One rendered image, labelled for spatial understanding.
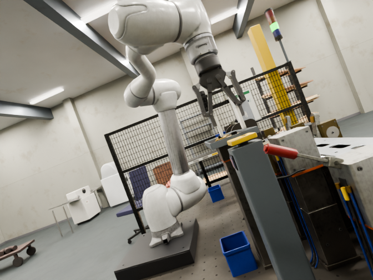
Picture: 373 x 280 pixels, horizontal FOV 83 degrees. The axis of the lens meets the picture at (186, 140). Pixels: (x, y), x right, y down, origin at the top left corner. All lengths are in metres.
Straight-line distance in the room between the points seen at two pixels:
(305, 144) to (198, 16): 0.47
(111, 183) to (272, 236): 7.22
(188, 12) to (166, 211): 0.89
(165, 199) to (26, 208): 9.98
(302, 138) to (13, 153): 10.68
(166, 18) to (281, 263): 0.63
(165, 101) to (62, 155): 8.51
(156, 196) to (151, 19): 0.83
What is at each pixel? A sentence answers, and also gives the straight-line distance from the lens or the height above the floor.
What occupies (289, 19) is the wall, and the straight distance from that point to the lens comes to 8.89.
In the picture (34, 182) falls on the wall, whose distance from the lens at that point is 10.46.
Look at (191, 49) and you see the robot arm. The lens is 0.65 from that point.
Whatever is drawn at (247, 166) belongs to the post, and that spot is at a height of 1.10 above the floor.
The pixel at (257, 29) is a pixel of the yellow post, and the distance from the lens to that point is 2.36.
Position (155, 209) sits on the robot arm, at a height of 0.93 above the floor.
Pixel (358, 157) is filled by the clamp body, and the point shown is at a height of 1.06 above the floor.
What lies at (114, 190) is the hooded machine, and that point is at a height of 0.54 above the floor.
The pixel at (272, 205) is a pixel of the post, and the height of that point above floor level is 1.00.
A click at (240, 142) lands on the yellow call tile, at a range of 0.48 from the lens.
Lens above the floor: 1.19
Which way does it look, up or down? 1 degrees up
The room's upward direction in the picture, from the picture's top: 21 degrees counter-clockwise
